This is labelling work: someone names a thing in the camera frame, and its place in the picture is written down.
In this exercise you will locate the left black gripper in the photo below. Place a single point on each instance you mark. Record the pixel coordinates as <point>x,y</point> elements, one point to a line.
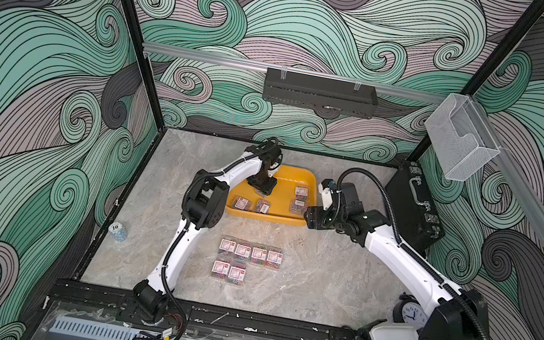
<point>268,189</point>

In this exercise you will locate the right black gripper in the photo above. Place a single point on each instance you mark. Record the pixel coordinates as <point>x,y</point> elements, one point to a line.
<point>314,217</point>

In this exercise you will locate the yellow plastic storage tray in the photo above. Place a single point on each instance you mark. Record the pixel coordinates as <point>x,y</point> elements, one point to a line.
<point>288,177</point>

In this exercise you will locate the paper clip box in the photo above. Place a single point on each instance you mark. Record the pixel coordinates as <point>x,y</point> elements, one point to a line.
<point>301,193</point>
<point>241,203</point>
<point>259,255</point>
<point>298,206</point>
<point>274,258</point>
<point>243,251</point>
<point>227,247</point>

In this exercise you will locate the paper clip box removed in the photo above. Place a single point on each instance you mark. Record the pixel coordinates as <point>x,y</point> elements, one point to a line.
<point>220,269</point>
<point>237,273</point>

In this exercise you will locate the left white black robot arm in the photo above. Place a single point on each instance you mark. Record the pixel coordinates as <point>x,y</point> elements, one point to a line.
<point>202,207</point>

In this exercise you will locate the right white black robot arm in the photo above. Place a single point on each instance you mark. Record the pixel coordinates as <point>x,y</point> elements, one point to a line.
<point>452,312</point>

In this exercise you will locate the paper clip box barcode side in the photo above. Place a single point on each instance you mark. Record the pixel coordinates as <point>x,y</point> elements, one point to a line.
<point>262,206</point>

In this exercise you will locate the black briefcase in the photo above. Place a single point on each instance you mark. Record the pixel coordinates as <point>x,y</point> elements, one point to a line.
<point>414,208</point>

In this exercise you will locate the black round alarm clock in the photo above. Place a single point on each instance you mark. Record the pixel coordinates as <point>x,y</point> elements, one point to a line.
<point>409,311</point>

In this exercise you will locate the small clear plastic bottle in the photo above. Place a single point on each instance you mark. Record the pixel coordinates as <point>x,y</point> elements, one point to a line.
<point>117,231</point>

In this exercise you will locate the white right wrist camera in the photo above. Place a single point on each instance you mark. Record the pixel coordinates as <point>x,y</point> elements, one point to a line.
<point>327,190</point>

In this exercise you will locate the black wall-mounted tray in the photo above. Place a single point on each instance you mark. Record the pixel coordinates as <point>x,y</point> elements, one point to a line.
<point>321,94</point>

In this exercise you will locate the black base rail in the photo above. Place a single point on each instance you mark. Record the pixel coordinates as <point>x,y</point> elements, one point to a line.
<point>202,319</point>

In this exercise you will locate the clear acrylic wall holder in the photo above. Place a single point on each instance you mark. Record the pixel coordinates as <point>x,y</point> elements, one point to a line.
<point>462,137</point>

